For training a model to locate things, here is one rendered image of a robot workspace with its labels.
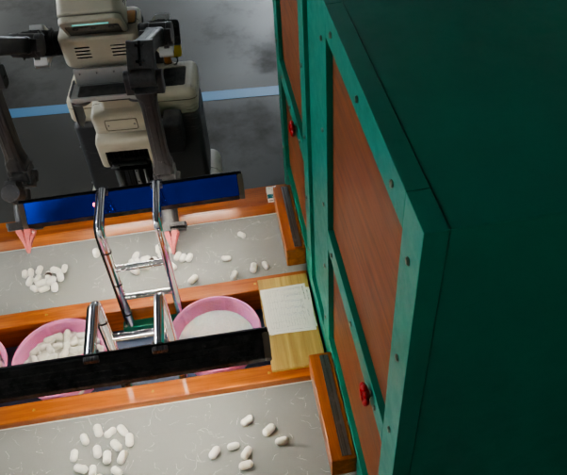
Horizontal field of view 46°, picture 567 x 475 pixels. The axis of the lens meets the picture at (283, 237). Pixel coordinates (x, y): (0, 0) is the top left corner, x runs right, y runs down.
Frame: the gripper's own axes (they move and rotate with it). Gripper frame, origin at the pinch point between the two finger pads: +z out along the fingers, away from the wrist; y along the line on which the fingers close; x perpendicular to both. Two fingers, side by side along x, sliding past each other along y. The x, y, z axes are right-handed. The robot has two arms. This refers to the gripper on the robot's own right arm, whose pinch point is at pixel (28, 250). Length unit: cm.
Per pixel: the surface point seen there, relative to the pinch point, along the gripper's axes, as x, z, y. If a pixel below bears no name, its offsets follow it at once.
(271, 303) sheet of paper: -20, 28, 73
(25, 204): -30.7, -9.3, 9.9
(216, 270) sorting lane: -4, 15, 58
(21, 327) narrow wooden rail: -13.2, 23.7, -1.0
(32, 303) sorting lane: -5.0, 16.8, 0.6
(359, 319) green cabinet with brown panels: -89, 32, 86
